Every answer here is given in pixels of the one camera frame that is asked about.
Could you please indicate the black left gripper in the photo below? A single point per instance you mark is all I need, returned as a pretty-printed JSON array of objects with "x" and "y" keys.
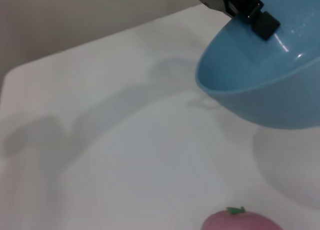
[{"x": 237, "y": 0}]

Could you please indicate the blue bowl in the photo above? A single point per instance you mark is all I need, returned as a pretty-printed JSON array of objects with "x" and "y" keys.
[{"x": 262, "y": 77}]

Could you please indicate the pink toy peach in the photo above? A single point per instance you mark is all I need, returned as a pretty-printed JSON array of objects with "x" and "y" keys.
[{"x": 240, "y": 221}]

